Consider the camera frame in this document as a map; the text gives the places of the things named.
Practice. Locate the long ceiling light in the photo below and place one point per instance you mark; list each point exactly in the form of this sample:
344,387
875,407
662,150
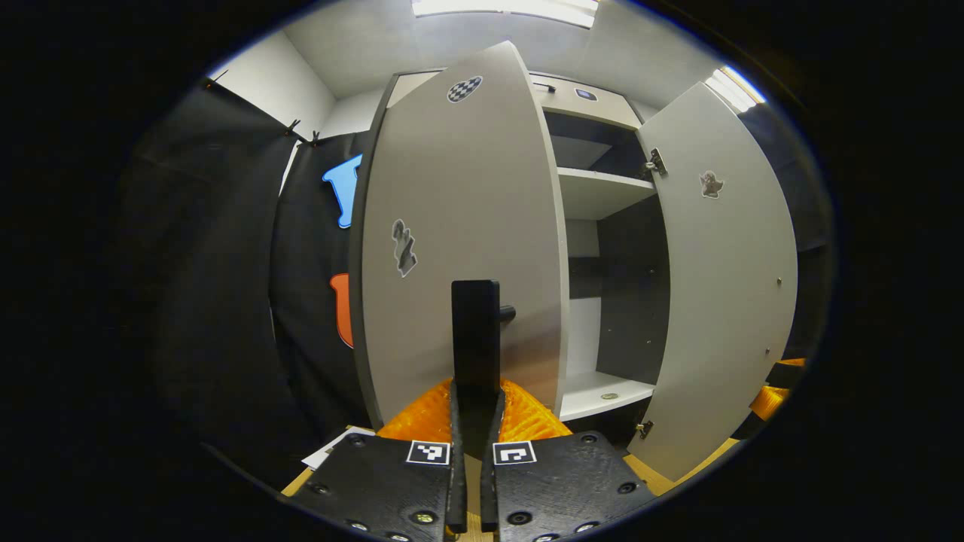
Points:
504,9

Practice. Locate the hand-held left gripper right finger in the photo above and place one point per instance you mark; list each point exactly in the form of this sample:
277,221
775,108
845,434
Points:
489,489

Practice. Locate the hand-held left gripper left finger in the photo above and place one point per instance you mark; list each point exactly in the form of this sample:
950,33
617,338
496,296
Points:
457,489

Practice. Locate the beige shoe cabinet door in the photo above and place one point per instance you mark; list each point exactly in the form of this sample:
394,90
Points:
452,188
723,301

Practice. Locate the small ceiling light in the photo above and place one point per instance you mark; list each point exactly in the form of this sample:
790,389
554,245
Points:
736,89

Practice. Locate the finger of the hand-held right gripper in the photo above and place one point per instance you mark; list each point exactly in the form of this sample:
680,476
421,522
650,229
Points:
768,403
787,374

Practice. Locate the metal door hinge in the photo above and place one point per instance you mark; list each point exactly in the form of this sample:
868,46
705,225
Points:
645,429
655,163

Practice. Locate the beige double-door shoe cabinet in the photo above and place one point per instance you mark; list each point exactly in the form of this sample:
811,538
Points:
602,192

